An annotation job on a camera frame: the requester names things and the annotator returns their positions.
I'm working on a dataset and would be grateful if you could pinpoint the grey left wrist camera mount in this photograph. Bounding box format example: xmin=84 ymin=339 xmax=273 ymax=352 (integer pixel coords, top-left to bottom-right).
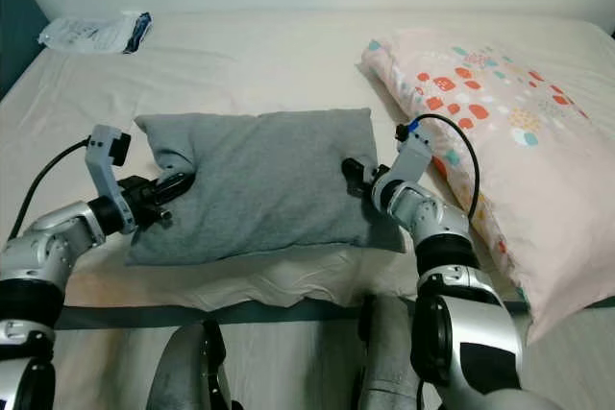
xmin=86 ymin=125 xmax=134 ymax=235

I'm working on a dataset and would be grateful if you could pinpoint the bed with cream sheet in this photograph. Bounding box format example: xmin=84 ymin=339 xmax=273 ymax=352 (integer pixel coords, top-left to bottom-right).
xmin=0 ymin=9 xmax=615 ymax=313

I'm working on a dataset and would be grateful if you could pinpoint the grey right robot leg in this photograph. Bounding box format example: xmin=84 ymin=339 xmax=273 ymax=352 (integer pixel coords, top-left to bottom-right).
xmin=356 ymin=293 xmax=433 ymax=410

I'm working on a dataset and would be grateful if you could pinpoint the grey pillow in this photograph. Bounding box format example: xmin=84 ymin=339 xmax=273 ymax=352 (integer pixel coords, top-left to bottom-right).
xmin=127 ymin=108 xmax=406 ymax=267

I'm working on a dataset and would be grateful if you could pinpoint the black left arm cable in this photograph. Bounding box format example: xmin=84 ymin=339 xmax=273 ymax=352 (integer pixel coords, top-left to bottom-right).
xmin=10 ymin=137 xmax=93 ymax=240

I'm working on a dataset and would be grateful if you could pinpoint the pink patterned pillow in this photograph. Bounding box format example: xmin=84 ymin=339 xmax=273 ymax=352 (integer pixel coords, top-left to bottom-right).
xmin=360 ymin=28 xmax=615 ymax=346

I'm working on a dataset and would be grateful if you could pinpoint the clear plastic package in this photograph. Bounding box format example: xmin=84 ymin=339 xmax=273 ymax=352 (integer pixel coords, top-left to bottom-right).
xmin=38 ymin=12 xmax=153 ymax=54

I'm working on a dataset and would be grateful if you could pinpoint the grey left robot leg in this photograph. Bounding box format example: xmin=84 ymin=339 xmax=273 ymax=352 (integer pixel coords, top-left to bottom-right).
xmin=144 ymin=319 xmax=237 ymax=410

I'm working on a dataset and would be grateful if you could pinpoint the grey robot leg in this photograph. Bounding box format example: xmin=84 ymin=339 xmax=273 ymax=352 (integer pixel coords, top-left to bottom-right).
xmin=356 ymin=293 xmax=433 ymax=410
xmin=144 ymin=319 xmax=237 ymax=410

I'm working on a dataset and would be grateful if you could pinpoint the dark teal headboard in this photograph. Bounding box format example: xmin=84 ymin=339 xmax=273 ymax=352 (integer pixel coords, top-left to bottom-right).
xmin=0 ymin=0 xmax=50 ymax=100

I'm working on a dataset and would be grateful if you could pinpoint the dark teal bed frame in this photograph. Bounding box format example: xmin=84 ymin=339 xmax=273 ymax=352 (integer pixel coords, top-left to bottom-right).
xmin=0 ymin=295 xmax=615 ymax=330

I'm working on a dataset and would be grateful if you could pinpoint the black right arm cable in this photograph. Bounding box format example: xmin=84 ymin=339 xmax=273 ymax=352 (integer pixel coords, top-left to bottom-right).
xmin=396 ymin=112 xmax=484 ymax=220

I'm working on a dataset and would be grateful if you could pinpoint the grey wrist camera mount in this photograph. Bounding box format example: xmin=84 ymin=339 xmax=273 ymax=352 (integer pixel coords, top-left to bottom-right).
xmin=392 ymin=127 xmax=438 ymax=186
xmin=86 ymin=125 xmax=134 ymax=235

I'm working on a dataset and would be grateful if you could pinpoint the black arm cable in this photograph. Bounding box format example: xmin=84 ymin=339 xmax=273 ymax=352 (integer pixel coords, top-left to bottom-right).
xmin=10 ymin=137 xmax=93 ymax=240
xmin=396 ymin=112 xmax=484 ymax=220

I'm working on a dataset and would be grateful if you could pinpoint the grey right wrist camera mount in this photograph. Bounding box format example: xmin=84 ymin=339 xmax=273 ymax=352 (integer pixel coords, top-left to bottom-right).
xmin=392 ymin=127 xmax=438 ymax=186

